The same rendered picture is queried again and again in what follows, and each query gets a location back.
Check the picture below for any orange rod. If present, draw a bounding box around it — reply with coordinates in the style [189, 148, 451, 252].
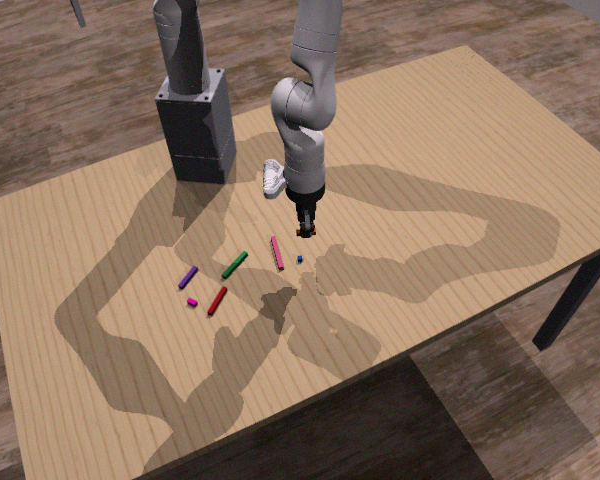
[296, 228, 316, 236]

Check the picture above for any green rod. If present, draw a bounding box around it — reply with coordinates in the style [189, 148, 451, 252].
[222, 251, 248, 279]

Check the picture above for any purple rod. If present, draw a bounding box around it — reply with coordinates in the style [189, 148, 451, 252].
[178, 266, 198, 290]

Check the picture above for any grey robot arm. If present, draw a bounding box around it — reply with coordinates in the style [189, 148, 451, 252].
[153, 0, 343, 200]

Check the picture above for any red rod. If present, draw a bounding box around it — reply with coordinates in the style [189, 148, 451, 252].
[207, 287, 227, 316]

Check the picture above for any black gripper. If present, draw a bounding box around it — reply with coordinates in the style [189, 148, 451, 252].
[285, 183, 325, 238]

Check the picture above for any pink rod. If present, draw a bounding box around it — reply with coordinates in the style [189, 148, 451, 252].
[271, 236, 284, 270]

